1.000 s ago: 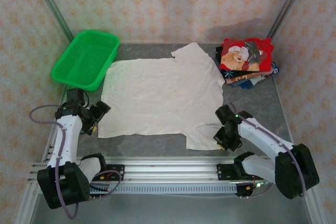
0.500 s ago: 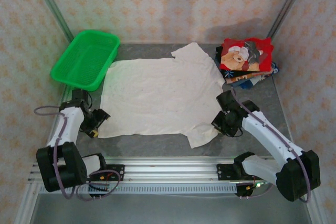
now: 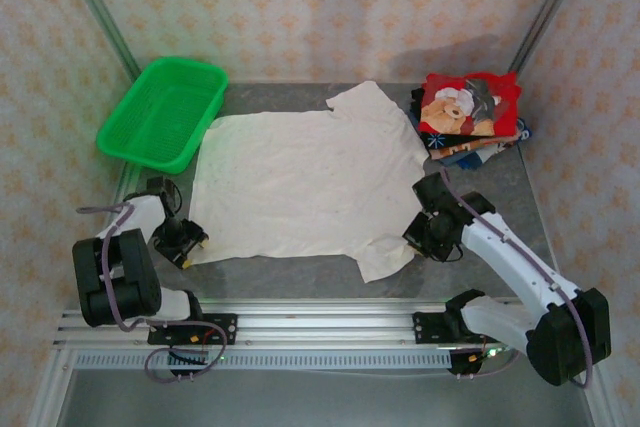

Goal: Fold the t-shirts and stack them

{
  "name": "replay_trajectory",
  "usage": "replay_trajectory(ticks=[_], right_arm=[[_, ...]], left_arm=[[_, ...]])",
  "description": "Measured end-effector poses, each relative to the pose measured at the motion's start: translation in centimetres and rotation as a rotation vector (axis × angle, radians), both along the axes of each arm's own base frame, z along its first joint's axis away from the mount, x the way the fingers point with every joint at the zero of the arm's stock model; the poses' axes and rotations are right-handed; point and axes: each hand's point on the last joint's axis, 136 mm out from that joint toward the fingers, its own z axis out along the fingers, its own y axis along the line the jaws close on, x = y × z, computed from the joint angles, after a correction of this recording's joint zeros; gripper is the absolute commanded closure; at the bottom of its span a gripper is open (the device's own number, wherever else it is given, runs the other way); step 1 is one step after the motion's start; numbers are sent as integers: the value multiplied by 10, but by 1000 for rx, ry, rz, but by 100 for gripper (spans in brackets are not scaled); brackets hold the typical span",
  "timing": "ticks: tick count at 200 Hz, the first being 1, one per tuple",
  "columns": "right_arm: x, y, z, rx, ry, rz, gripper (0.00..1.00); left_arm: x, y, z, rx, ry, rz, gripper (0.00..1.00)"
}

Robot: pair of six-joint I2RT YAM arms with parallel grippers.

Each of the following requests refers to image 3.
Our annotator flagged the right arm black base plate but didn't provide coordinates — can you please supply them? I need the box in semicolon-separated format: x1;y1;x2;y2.
412;310;504;346

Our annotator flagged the aluminium table side rail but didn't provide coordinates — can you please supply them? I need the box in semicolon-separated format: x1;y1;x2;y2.
79;161;151;309

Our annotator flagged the aluminium frame leg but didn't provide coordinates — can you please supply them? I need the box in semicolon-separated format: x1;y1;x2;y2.
27;346;76;427
572;346;619;427

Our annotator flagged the white t-shirt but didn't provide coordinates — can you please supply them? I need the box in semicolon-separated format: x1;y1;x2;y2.
188;80;429;284

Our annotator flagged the tan folded t-shirt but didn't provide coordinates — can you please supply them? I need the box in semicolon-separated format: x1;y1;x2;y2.
429;136;516;162

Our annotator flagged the red teddy bear t-shirt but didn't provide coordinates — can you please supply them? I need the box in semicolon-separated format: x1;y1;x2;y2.
417;71;523;138

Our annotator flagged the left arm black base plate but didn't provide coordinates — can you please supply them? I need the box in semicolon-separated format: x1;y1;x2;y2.
147;313;239;347

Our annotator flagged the green plastic basket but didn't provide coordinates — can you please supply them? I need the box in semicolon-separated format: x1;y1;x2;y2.
95;56;230;176

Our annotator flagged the aluminium mounting rail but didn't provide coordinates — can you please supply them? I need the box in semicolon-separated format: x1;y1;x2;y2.
52;296;600;351

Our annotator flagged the blue folded t-shirt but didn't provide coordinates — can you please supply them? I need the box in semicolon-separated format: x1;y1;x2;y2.
442;116;534;171

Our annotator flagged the aluminium frame post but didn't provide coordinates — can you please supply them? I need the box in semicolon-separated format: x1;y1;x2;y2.
507;0;596;77
54;0;151;93

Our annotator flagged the black snowflake t-shirt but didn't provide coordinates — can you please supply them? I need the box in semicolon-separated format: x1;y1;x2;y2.
418;129;501;153

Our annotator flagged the slotted grey cable duct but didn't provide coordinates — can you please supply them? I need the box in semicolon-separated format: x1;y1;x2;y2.
73;349;454;372

